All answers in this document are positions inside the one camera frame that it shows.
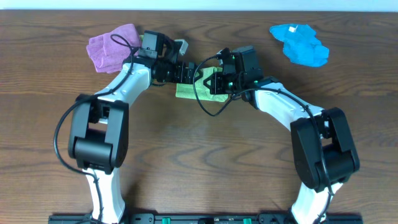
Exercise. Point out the blue crumpled cloth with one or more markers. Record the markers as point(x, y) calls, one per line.
point(300, 44)

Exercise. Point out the purple folded cloth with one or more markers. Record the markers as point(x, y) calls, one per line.
point(107, 55)

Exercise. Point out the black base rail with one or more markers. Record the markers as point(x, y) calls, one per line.
point(148, 218)

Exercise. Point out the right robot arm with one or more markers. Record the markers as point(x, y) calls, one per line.
point(324, 153)

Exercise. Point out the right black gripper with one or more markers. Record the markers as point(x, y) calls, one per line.
point(217, 88)

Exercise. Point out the large green microfiber cloth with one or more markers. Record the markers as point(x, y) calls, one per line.
point(203, 93)

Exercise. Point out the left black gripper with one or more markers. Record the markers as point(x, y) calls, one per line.
point(180, 69)

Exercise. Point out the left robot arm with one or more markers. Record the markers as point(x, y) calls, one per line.
point(99, 134)

